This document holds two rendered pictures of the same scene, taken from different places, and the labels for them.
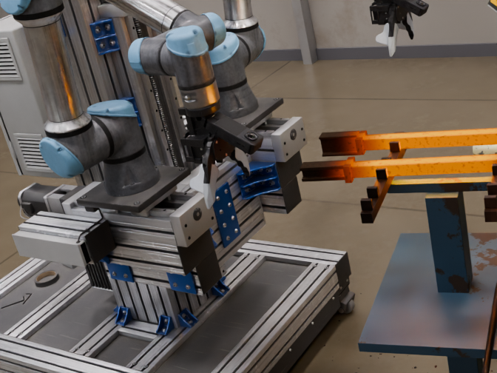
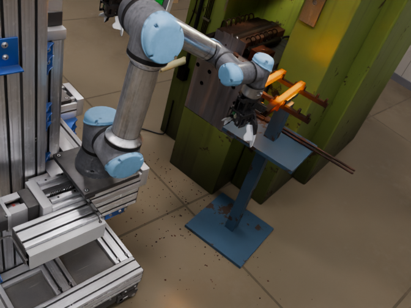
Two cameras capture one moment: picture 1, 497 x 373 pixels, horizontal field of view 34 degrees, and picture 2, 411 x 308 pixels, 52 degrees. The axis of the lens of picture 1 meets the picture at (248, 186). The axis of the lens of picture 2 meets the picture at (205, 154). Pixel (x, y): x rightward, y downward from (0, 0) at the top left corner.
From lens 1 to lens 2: 2.22 m
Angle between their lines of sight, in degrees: 77
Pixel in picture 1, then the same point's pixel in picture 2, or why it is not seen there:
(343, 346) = not seen: hidden behind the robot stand
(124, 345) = (21, 290)
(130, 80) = (52, 89)
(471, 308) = (288, 142)
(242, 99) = not seen: hidden behind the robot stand
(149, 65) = (247, 80)
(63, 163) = (137, 167)
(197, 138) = (248, 113)
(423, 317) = (287, 152)
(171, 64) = (262, 77)
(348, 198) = not seen: outside the picture
